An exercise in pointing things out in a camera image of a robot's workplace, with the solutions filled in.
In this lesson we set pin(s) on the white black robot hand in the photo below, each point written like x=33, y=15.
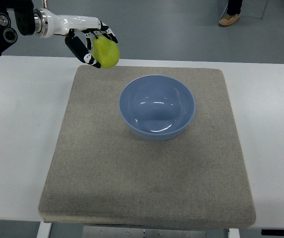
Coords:
x=48, y=24

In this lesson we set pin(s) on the green pear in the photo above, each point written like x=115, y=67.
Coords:
x=105, y=51

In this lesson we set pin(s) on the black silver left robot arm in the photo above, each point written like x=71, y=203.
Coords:
x=20, y=17

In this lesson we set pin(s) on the blue bowl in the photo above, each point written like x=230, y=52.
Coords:
x=156, y=107

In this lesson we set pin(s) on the tan shoe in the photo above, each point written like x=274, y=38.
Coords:
x=229, y=20

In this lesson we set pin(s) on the grey felt mat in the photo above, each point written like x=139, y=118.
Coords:
x=102, y=174

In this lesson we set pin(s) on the dark trouser leg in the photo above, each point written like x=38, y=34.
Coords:
x=234, y=7

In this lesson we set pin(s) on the white table frame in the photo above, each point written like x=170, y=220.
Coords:
x=114, y=232

